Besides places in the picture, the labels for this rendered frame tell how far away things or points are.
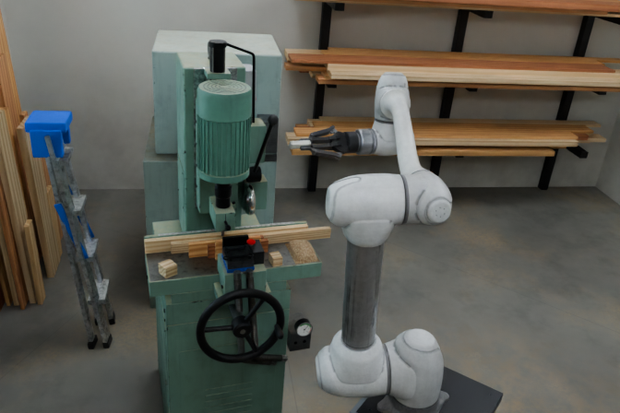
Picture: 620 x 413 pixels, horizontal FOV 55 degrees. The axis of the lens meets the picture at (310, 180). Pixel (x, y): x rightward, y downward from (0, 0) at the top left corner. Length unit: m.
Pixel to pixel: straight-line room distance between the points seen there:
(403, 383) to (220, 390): 0.79
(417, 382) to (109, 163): 3.21
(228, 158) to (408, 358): 0.84
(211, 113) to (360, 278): 0.69
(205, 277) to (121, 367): 1.13
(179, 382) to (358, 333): 0.82
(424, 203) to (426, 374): 0.61
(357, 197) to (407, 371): 0.63
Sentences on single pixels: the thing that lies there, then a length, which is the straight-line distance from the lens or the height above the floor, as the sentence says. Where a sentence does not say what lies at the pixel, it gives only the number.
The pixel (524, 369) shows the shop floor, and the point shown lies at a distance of 3.34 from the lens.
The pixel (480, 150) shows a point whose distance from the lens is 4.41.
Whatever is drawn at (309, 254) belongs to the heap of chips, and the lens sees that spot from 2.13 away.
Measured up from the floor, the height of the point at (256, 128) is 1.29.
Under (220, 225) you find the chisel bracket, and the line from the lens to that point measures 2.08.
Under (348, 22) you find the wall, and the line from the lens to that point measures 4.33.
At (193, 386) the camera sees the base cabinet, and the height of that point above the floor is 0.42.
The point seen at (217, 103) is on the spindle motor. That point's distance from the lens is 1.87.
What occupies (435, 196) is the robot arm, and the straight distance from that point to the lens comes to 1.49.
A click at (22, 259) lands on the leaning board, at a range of 3.42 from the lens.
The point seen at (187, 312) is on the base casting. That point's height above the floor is 0.76.
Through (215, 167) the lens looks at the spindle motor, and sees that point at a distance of 1.95.
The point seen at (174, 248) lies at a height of 0.92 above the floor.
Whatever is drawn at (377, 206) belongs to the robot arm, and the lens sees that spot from 1.48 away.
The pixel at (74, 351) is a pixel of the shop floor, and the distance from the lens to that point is 3.21.
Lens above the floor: 2.07
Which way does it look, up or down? 25 degrees down
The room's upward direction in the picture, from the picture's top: 5 degrees clockwise
